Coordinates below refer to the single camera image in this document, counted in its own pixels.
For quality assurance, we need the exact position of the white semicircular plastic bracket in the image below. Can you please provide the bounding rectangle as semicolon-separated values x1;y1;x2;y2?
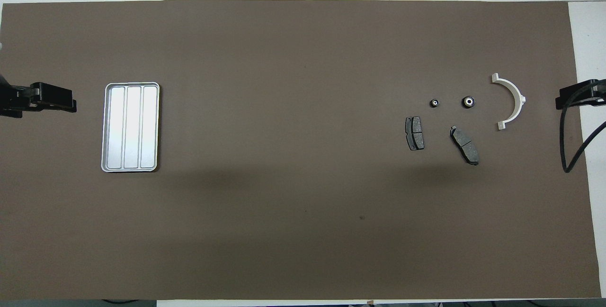
491;73;526;131

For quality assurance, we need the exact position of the long dark brake pad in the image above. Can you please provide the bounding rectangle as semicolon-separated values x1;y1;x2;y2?
449;126;480;166

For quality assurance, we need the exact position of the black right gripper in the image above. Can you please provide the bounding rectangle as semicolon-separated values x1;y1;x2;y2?
555;79;606;110

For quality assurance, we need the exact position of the brown table mat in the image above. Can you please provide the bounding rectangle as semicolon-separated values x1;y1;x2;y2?
0;0;602;300

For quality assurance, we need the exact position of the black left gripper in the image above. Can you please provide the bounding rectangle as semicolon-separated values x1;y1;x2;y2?
0;74;77;118

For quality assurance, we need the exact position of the silver metal compartment tray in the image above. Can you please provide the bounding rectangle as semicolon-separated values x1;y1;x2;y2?
101;82;160;173

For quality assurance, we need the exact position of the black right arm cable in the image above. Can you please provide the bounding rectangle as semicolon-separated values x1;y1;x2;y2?
560;80;606;174

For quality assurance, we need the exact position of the short dark brake pad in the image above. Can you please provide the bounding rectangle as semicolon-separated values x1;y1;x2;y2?
405;116;425;151

